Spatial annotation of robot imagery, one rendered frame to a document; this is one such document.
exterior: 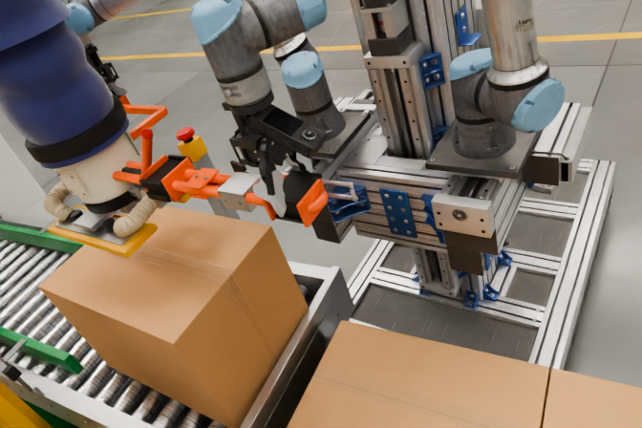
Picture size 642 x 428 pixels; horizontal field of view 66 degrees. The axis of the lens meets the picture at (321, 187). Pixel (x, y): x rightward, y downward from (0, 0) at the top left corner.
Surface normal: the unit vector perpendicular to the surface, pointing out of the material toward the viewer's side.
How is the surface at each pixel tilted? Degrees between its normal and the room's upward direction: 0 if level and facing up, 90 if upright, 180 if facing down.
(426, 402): 0
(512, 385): 0
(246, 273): 90
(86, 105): 83
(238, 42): 91
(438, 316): 0
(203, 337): 90
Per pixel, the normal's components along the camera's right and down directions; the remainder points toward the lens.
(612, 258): -0.28, -0.78
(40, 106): 0.34, 0.29
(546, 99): 0.47, 0.52
